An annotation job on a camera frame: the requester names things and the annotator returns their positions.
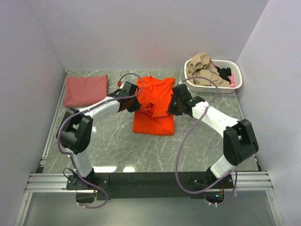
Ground pink garment in basket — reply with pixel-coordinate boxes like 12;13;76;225
228;74;236;88

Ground white plastic laundry basket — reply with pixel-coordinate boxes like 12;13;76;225
183;58;243;94

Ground beige crumpled t-shirt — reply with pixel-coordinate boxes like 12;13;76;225
186;53;229;87

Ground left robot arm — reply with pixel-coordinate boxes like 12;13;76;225
56;81;144;186

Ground black garment in basket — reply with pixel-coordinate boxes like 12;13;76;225
215;66;232;84

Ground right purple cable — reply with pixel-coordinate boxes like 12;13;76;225
175;77;238;208

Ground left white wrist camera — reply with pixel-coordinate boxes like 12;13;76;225
117;81;125;89

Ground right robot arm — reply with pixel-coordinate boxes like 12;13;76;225
167;84;259;186

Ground folded pink t-shirt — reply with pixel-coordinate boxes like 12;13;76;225
63;75;108;107

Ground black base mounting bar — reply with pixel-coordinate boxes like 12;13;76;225
66;171;234;202

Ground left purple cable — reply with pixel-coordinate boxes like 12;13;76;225
57;73;144;209

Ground orange t-shirt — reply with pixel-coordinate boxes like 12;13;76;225
133;76;175;136

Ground purple cable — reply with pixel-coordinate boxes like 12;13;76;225
175;77;238;208
57;73;144;209

